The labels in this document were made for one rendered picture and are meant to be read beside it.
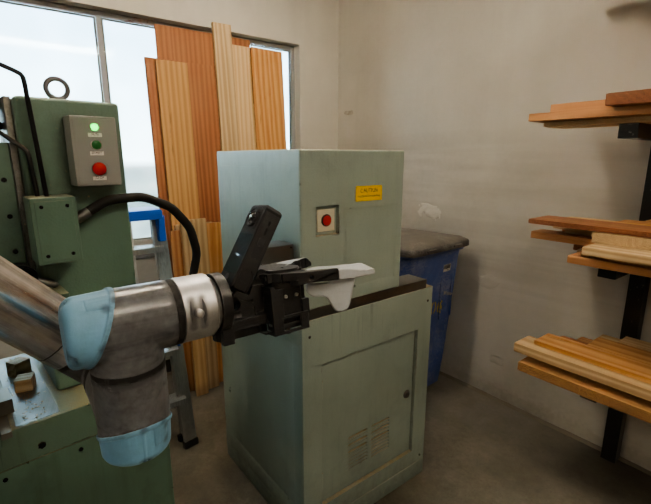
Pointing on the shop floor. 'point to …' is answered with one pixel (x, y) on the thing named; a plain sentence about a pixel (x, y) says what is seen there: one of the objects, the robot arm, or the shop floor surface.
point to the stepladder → (175, 345)
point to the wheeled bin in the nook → (442, 280)
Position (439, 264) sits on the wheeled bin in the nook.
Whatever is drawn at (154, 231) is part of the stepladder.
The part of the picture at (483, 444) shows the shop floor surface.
